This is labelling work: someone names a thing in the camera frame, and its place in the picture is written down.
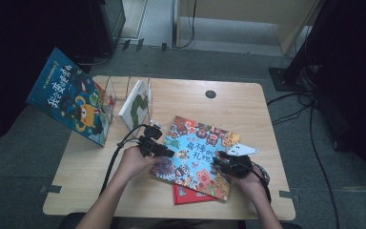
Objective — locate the dark curtain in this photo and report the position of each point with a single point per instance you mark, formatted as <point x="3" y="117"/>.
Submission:
<point x="9" y="47"/>
<point x="355" y="79"/>

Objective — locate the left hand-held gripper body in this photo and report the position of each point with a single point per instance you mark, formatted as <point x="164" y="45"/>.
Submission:
<point x="147" y="146"/>

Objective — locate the red picture book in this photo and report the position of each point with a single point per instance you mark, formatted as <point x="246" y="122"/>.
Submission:
<point x="184" y="197"/>

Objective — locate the light wooden furniture panel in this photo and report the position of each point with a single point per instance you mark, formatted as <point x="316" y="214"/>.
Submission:
<point x="251" y="12"/>

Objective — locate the colourful monster picture book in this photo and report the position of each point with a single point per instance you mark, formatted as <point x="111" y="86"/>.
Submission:
<point x="197" y="149"/>

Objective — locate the wristwatch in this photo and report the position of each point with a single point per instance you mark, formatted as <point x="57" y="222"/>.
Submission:
<point x="264" y="173"/>

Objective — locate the grey floor tape strip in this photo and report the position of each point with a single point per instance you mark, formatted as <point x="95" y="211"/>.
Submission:
<point x="50" y="189"/>
<point x="287" y="194"/>

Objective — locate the blue picture book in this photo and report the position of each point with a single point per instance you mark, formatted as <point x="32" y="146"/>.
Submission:
<point x="66" y="98"/>

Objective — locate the person's left hand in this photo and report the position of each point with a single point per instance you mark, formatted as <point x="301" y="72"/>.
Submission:
<point x="133" y="165"/>

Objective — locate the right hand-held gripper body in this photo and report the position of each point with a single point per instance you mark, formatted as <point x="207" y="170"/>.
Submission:
<point x="238" y="167"/>

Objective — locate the white caterpillar picture book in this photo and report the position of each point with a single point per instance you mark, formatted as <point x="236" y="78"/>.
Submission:
<point x="133" y="108"/>

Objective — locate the person's lap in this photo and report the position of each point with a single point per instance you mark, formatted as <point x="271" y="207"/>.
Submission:
<point x="171" y="225"/>

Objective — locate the clear acrylic book rack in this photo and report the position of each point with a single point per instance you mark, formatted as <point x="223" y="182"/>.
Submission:
<point x="151" y="101"/>

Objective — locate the black computer tower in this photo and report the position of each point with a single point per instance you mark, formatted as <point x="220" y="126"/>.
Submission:
<point x="108" y="22"/>

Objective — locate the black floor tape strip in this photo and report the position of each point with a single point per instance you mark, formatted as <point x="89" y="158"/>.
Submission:
<point x="140" y="44"/>
<point x="126" y="44"/>
<point x="164" y="47"/>

